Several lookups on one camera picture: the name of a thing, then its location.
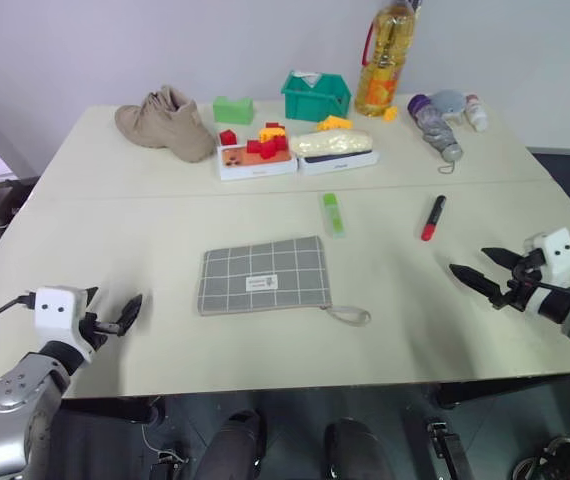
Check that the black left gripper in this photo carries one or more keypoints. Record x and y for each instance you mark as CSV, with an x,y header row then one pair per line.
x,y
96,327

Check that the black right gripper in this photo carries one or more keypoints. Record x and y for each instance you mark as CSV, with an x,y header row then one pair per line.
x,y
520,290

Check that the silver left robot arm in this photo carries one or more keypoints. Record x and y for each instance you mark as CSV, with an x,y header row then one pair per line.
x,y
15,400

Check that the grey checked pencil pouch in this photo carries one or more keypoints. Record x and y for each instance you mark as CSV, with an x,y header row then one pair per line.
x,y
265,277

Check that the red and black marker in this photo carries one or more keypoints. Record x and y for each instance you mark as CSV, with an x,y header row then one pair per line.
x,y
433,218

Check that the grey folded umbrella purple end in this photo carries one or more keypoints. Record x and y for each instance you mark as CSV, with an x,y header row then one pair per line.
x,y
435,125

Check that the small white bottle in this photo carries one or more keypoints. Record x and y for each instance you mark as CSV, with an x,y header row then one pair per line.
x,y
477,114

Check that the green highlighter pen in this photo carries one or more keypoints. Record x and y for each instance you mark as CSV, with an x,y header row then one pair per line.
x,y
334,215

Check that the grey plush toy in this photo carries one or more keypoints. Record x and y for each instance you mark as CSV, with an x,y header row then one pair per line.
x,y
449,102

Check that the small yellow toy block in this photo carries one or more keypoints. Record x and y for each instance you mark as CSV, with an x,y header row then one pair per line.
x,y
390,114

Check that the black floor stand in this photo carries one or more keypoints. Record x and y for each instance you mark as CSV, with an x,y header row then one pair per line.
x,y
450,450

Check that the white box with dark side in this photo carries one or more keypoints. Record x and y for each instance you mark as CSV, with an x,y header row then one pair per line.
x,y
337,162

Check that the dark rounded shape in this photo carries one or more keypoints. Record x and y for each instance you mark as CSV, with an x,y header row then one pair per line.
x,y
357,450
232,445

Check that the beige suede boot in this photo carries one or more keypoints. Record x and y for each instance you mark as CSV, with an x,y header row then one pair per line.
x,y
170,125

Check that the white box with orange picture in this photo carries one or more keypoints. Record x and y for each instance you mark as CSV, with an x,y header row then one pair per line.
x,y
257,166

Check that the clear bag of cream pieces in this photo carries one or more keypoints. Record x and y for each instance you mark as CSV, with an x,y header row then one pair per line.
x,y
332,142

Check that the red house-shaped toy block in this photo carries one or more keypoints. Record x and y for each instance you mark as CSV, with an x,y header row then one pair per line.
x,y
227,138

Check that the black wheeled base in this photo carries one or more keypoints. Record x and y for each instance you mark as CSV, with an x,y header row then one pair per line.
x,y
560,460

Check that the red toy block cluster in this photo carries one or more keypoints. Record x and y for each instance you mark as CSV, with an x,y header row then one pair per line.
x,y
269,147

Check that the green toy block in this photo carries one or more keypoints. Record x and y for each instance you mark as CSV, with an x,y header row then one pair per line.
x,y
232,111

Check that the yellow cooking oil bottle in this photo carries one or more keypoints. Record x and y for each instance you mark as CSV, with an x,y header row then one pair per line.
x,y
382,65

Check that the yellow arched toy block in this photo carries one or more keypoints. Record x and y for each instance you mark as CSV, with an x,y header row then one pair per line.
x,y
271,132

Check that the green plastic storage bin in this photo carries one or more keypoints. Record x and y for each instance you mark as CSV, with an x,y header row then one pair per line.
x,y
315,100

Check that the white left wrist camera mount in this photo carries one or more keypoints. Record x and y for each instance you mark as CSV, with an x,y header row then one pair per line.
x,y
57,315

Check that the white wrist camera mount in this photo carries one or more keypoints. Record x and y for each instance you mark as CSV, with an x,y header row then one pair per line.
x,y
57,315
560,255

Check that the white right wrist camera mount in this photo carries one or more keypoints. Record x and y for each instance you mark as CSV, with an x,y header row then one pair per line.
x,y
560,255

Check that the dark table frame bar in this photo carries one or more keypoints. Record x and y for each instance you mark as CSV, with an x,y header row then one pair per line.
x,y
505,392

